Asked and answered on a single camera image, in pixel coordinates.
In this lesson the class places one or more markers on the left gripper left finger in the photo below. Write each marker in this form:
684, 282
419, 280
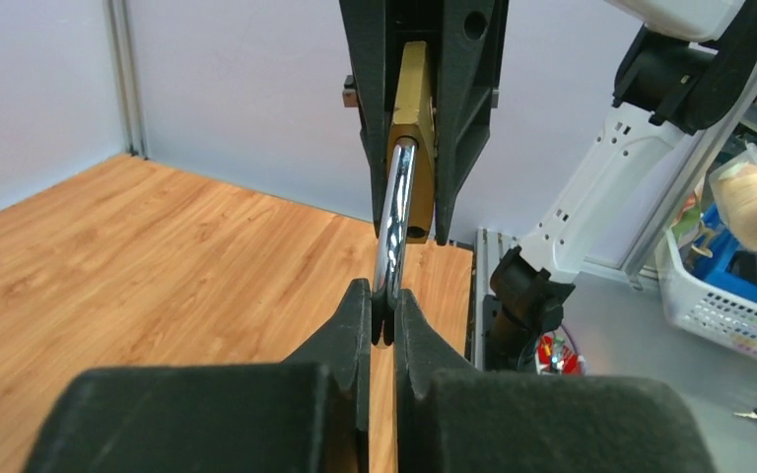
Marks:
307, 413

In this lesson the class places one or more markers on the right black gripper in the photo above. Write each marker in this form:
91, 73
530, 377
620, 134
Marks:
466, 44

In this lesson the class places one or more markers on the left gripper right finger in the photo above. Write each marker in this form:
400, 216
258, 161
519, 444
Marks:
452, 417

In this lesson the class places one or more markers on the brass padlock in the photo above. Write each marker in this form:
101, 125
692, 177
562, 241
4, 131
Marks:
409, 199

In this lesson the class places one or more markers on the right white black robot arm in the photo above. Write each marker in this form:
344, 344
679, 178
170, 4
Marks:
683, 72

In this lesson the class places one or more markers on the white basket with blue items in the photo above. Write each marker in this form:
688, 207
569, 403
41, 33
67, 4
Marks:
708, 300

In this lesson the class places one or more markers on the aluminium frame rail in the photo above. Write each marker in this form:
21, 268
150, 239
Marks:
126, 77

